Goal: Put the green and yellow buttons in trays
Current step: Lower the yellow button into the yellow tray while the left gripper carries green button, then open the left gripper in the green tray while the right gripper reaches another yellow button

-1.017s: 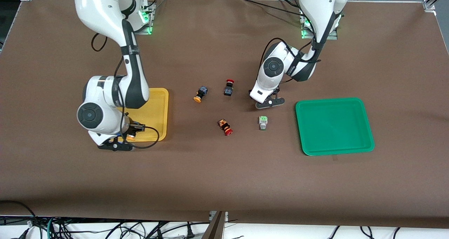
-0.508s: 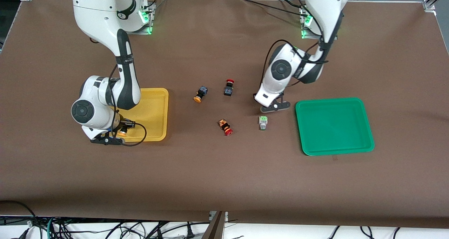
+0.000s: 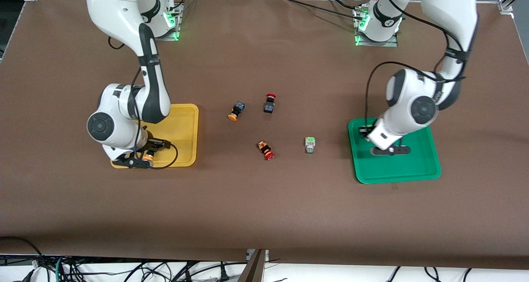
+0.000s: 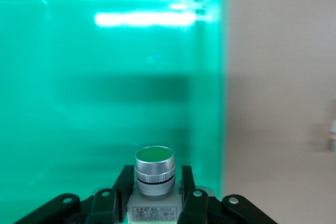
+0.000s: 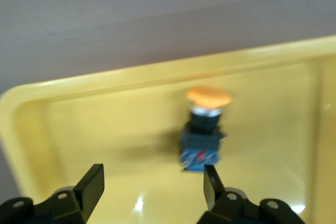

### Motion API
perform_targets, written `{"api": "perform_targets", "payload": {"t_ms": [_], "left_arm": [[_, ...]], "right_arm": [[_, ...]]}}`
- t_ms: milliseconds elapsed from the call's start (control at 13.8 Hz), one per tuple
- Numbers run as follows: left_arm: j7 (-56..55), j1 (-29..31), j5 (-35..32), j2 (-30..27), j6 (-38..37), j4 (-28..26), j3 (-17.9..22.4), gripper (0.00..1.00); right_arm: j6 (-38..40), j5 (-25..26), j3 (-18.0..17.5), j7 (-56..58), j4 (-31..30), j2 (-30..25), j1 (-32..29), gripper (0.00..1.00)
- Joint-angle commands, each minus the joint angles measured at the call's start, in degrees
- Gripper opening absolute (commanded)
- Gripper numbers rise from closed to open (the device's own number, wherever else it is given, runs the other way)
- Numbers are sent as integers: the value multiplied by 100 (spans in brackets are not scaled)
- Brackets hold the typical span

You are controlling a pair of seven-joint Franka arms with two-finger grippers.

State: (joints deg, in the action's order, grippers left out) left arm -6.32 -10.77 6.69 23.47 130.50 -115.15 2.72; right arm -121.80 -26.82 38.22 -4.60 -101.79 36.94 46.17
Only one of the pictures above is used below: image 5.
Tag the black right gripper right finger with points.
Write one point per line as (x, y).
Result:
(231, 208)

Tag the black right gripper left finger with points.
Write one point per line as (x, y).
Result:
(78, 197)

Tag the orange mushroom push button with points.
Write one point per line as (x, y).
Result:
(202, 142)

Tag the yellow plastic tray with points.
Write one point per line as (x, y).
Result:
(105, 129)

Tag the brown table cover sheet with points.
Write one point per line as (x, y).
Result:
(131, 11)

